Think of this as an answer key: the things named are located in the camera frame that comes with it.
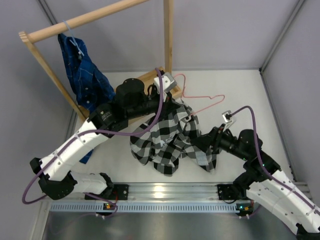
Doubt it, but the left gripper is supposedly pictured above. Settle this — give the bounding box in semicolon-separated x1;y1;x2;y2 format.
126;88;181;121

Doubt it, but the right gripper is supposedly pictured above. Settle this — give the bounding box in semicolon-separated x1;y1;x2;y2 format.
190;123;250;162

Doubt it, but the black white checkered shirt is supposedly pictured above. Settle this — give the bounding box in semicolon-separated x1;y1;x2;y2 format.
129;98;218;176

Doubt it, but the pink wire hanger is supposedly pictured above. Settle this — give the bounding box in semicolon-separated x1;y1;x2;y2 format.
173;72;226;117

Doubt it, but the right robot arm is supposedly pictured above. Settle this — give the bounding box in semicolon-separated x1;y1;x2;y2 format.
191;126;320;240

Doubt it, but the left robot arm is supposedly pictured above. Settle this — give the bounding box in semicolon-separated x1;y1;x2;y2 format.
30;74;178;200

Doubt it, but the blue plaid shirt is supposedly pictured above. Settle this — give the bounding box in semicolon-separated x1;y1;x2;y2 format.
57;33;117;165

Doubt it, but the blue zip tie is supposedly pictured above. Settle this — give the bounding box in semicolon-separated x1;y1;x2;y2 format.
63;20;84;59

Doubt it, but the wooden clothes rack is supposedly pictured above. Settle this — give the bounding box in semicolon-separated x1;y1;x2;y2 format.
18;0;174;121

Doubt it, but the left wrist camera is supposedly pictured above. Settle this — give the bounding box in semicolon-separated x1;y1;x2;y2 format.
153;72;177;93

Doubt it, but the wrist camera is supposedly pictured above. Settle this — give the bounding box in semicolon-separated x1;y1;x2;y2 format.
153;72;177;93
222;110;237;131

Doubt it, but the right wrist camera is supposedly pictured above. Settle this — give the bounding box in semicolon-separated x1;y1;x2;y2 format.
222;110;237;131

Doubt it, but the aluminium mounting rail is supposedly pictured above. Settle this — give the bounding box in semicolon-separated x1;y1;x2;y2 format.
74;181;311;201

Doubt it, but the white slotted cable duct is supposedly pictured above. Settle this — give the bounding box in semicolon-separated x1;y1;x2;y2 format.
50;202;245;214

